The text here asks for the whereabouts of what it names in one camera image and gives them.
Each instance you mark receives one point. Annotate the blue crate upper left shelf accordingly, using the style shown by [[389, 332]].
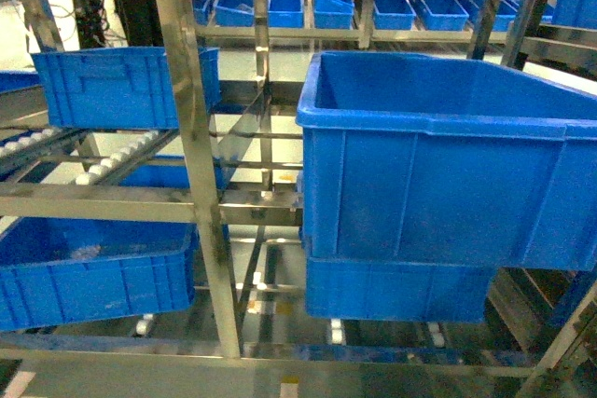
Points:
[[127, 88]]

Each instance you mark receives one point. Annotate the blue crate shelf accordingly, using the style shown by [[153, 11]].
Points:
[[127, 88], [61, 271]]

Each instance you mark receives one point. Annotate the stainless steel shelf frame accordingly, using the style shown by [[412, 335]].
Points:
[[553, 374]]

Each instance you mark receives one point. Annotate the white roller track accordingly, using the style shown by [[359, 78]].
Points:
[[106, 165]]

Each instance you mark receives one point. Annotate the large blue tote front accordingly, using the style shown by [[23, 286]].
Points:
[[413, 158]]

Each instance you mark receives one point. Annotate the blue crate lower left shelf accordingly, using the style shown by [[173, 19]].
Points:
[[61, 271]]

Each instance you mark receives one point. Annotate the blue tote under front tote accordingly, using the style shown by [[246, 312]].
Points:
[[377, 291]]

